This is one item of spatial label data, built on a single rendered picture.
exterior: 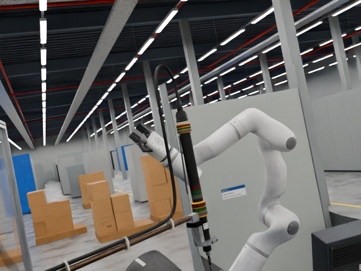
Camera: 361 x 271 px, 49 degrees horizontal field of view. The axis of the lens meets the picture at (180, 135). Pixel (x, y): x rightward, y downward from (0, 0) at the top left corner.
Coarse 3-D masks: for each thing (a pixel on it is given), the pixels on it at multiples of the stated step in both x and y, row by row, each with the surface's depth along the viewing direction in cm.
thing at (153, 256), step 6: (150, 252) 125; (156, 252) 126; (138, 258) 119; (144, 258) 120; (150, 258) 122; (156, 258) 123; (162, 258) 124; (132, 264) 116; (138, 264) 117; (150, 264) 119; (156, 264) 120; (162, 264) 121; (168, 264) 122; (174, 264) 124; (126, 270) 112; (132, 270) 113; (138, 270) 114; (144, 270) 116; (150, 270) 116; (156, 270) 117; (162, 270) 118; (168, 270) 119; (174, 270) 121; (180, 270) 122
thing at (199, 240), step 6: (186, 216) 117; (192, 216) 115; (198, 216) 117; (186, 222) 117; (192, 222) 115; (198, 222) 116; (192, 228) 118; (198, 228) 116; (192, 234) 118; (198, 234) 117; (198, 240) 117; (204, 240) 117; (210, 240) 117; (216, 240) 119; (198, 246) 118
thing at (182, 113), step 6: (180, 102) 120; (180, 108) 120; (180, 114) 119; (186, 114) 120; (180, 120) 119; (186, 120) 122; (204, 222) 119; (204, 228) 118; (204, 234) 119; (204, 246) 119; (210, 246) 120
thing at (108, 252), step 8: (168, 224) 109; (176, 224) 111; (152, 232) 104; (160, 232) 106; (136, 240) 99; (112, 248) 94; (120, 248) 95; (96, 256) 90; (104, 256) 92; (80, 264) 87; (88, 264) 88
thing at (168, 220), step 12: (156, 72) 115; (168, 72) 119; (156, 84) 114; (156, 96) 114; (168, 156) 113; (168, 216) 110; (156, 228) 106; (120, 240) 96; (96, 252) 90; (60, 264) 84
